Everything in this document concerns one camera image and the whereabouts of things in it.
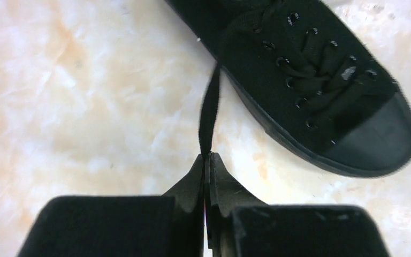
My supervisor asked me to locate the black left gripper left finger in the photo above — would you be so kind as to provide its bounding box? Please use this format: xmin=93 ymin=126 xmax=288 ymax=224
xmin=163 ymin=154 xmax=204 ymax=257

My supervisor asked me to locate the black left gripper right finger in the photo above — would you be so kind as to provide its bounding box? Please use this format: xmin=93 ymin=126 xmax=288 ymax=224
xmin=204 ymin=153 xmax=267 ymax=256

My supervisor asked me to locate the black canvas sneaker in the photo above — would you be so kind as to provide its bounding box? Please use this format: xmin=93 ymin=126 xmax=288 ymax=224
xmin=169 ymin=1 xmax=411 ymax=178

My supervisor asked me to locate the black shoelace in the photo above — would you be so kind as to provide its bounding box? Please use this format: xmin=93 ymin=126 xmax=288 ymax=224
xmin=199 ymin=1 xmax=378 ymax=154

